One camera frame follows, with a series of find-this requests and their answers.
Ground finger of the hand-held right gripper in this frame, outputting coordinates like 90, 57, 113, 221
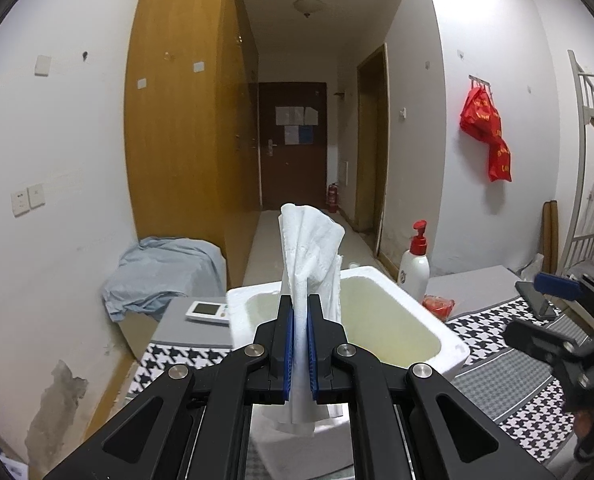
533, 271, 594, 311
504, 319, 592, 376

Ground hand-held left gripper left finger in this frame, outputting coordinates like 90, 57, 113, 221
42, 295, 295, 480

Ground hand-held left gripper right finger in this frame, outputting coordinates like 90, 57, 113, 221
307, 294, 558, 480

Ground white foam box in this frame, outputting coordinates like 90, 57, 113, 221
226, 266, 470, 480

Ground white paper towel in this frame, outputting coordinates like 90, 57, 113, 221
276, 203, 348, 436

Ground person's right hand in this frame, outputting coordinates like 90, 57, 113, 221
573, 406, 594, 441

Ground black smartphone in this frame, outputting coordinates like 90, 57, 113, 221
514, 281, 558, 321

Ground houndstooth blanket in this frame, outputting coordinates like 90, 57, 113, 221
127, 265, 592, 480

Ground wooden boards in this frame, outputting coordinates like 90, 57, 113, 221
542, 200, 561, 273

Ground white remote control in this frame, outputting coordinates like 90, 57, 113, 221
184, 300, 230, 327

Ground red snack packet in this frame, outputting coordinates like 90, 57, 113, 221
422, 295, 455, 322

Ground metal bunk bed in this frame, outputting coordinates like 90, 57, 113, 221
557, 50, 594, 281

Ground white pump bottle red cap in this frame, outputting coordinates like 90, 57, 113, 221
398, 220, 431, 306

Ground grey-blue cloth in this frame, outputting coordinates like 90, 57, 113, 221
102, 236, 226, 321

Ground red plastic bag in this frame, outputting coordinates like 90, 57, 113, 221
459, 86, 514, 183

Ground dark brown entrance door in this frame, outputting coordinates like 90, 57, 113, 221
258, 81, 328, 211

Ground wooden side door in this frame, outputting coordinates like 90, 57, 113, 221
356, 44, 390, 256

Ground wooden wardrobe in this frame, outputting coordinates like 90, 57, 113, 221
124, 0, 262, 286

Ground round ceiling lamp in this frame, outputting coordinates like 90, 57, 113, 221
293, 0, 328, 18

